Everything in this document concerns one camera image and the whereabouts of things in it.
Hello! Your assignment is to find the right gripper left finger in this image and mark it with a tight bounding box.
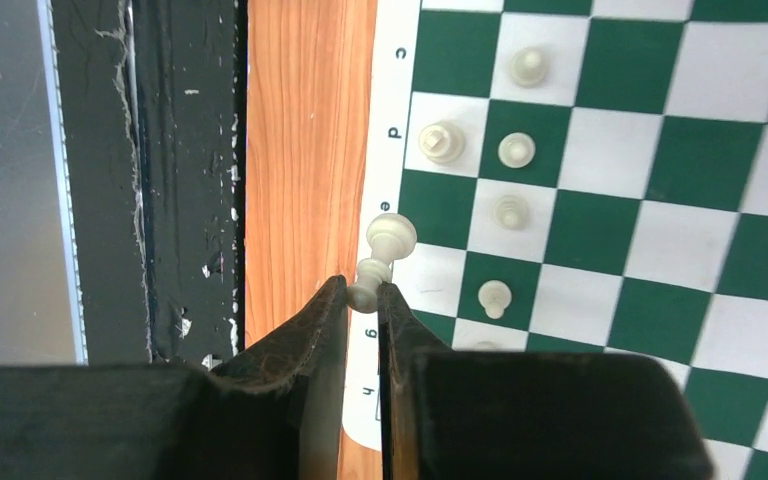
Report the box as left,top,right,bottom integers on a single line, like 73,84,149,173
0,275,348,479

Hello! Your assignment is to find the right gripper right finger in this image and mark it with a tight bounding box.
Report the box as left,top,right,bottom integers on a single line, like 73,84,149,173
377,283,715,479

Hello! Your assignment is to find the white pawn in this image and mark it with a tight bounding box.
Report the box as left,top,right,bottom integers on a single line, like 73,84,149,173
477,280,513,320
497,132,536,169
492,195,529,230
509,46,550,88

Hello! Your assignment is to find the white chess bishop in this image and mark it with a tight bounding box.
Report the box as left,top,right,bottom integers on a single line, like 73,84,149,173
347,213,418,314

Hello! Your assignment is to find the white chess queen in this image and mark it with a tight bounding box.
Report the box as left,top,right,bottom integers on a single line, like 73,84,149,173
418,121,465,164

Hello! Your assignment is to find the green white chess mat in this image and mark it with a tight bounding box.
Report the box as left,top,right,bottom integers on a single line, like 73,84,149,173
361,1,768,479

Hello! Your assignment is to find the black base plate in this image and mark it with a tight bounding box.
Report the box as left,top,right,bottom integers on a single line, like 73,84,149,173
43,1,248,368

